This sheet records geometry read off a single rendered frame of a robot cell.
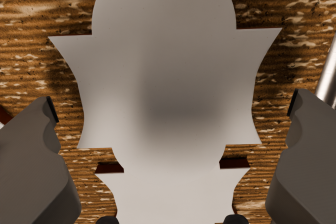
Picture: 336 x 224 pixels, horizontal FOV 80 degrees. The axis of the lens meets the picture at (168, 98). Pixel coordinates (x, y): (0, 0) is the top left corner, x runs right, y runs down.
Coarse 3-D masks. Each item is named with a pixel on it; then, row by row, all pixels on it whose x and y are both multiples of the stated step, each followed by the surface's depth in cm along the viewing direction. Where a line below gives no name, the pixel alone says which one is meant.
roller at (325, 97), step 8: (328, 56) 14; (328, 64) 14; (328, 72) 14; (320, 80) 15; (328, 80) 14; (320, 88) 15; (328, 88) 15; (320, 96) 15; (328, 96) 15; (328, 104) 15
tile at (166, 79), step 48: (96, 0) 10; (144, 0) 9; (192, 0) 9; (96, 48) 10; (144, 48) 10; (192, 48) 10; (240, 48) 10; (96, 96) 11; (144, 96) 11; (192, 96) 11; (240, 96) 11; (96, 144) 13; (144, 144) 13; (192, 144) 13
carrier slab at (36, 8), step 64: (0, 0) 11; (64, 0) 10; (256, 0) 10; (320, 0) 10; (0, 64) 12; (64, 64) 12; (320, 64) 12; (64, 128) 14; (256, 128) 14; (256, 192) 18
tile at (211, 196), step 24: (96, 168) 16; (120, 168) 16; (216, 168) 15; (240, 168) 15; (120, 192) 16; (144, 192) 16; (168, 192) 16; (192, 192) 16; (216, 192) 16; (120, 216) 18; (144, 216) 18; (168, 216) 18; (192, 216) 18; (216, 216) 18
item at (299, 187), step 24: (312, 96) 9; (312, 120) 8; (288, 144) 9; (312, 144) 7; (288, 168) 6; (312, 168) 6; (288, 192) 5; (312, 192) 5; (288, 216) 6; (312, 216) 5
